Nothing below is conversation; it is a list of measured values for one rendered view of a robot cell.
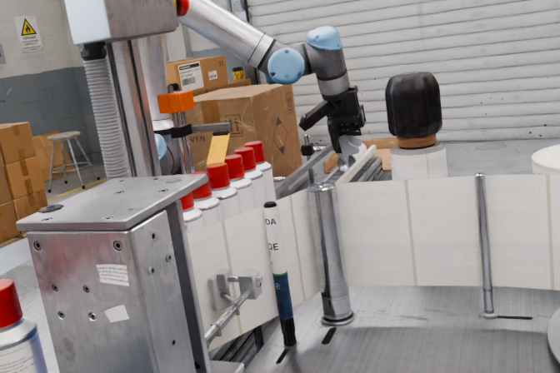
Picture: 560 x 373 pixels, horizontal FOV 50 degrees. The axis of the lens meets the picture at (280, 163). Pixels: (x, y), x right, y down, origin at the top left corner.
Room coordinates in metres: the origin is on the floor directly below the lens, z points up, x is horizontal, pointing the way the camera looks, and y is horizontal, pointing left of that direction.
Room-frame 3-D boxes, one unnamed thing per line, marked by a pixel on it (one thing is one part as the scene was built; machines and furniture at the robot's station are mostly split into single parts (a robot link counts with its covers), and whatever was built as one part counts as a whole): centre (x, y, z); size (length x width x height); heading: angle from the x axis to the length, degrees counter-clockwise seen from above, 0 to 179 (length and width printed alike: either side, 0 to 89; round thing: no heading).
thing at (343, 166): (1.65, -0.21, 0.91); 0.20 x 0.05 x 0.05; 160
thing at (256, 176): (0.99, 0.06, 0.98); 0.05 x 0.05 x 0.20
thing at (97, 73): (0.84, 0.23, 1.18); 0.04 x 0.04 x 0.21
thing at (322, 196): (0.75, -0.05, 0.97); 0.05 x 0.05 x 0.19
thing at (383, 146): (1.87, -0.31, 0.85); 0.30 x 0.26 x 0.04; 158
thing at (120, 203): (0.52, 0.15, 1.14); 0.14 x 0.11 x 0.01; 158
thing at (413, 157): (0.91, -0.21, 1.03); 0.09 x 0.09 x 0.30
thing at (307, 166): (1.23, 0.00, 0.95); 1.07 x 0.01 x 0.01; 158
